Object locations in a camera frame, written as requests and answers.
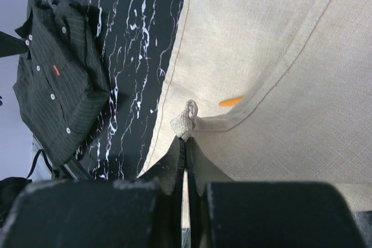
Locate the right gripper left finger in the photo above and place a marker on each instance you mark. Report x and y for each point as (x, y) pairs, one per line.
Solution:
(87, 213)

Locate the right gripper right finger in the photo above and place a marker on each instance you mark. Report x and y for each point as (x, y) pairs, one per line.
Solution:
(227, 213)

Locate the orange plastic knife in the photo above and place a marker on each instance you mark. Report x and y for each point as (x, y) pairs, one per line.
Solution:
(230, 102)

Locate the beige cloth napkin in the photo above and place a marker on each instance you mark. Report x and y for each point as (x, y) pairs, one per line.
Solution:
(303, 68)

